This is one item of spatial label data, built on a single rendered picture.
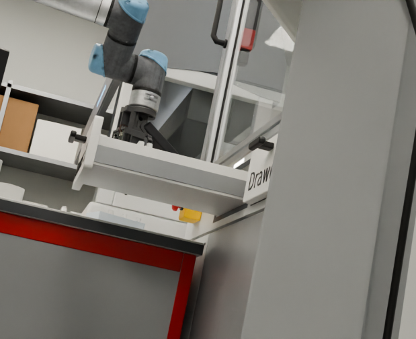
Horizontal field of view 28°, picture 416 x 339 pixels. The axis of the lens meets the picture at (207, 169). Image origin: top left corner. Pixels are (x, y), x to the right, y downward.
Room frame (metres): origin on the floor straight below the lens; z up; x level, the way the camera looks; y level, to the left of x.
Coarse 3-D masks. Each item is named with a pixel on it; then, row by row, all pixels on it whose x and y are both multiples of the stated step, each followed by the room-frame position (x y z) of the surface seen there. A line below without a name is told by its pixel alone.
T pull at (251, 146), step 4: (260, 136) 1.46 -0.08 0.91; (256, 140) 1.48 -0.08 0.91; (260, 140) 1.46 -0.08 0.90; (264, 140) 1.46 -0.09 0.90; (252, 144) 1.51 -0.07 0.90; (256, 144) 1.48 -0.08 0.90; (260, 144) 1.47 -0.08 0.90; (264, 144) 1.49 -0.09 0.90; (268, 144) 1.49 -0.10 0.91; (272, 144) 1.49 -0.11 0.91; (252, 148) 1.51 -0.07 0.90; (256, 148) 1.51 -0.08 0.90; (260, 148) 1.51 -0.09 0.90; (264, 148) 1.50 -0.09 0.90; (268, 148) 1.49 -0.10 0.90; (272, 148) 1.49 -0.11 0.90
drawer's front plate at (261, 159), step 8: (256, 152) 1.61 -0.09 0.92; (264, 152) 1.55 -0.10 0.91; (272, 152) 1.50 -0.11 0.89; (256, 160) 1.60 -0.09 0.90; (264, 160) 1.54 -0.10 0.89; (272, 160) 1.49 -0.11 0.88; (256, 168) 1.59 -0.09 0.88; (264, 168) 1.53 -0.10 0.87; (248, 176) 1.64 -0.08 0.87; (264, 176) 1.52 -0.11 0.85; (248, 184) 1.63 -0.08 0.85; (256, 184) 1.57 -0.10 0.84; (264, 184) 1.51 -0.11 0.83; (248, 192) 1.61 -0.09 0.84; (256, 192) 1.56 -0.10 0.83; (264, 192) 1.50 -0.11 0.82; (248, 200) 1.61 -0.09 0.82; (256, 200) 1.59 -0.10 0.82
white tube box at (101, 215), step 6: (90, 216) 2.04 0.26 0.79; (96, 216) 2.01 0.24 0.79; (102, 216) 2.00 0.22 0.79; (108, 216) 2.01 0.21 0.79; (114, 216) 2.02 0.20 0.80; (114, 222) 2.02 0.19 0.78; (120, 222) 2.03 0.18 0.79; (126, 222) 2.03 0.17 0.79; (132, 222) 2.04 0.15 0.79; (138, 222) 2.05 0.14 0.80; (138, 228) 2.05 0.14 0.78
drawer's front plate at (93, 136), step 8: (96, 120) 1.61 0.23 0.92; (96, 128) 1.61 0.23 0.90; (88, 136) 1.69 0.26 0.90; (96, 136) 1.61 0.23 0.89; (88, 144) 1.62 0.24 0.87; (96, 144) 1.61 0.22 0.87; (88, 152) 1.61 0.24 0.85; (80, 160) 1.80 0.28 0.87; (88, 160) 1.61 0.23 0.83; (80, 168) 1.72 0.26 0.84; (88, 168) 1.62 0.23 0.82; (80, 176) 1.71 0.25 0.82; (80, 184) 1.81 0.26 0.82
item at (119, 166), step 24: (120, 144) 1.64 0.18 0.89; (96, 168) 1.67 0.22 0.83; (120, 168) 1.64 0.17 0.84; (144, 168) 1.65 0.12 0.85; (168, 168) 1.66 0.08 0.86; (192, 168) 1.67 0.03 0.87; (216, 168) 1.68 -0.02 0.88; (120, 192) 1.89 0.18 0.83; (144, 192) 1.83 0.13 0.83; (168, 192) 1.77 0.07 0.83; (192, 192) 1.72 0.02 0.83; (216, 192) 1.68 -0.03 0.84; (240, 192) 1.69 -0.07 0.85
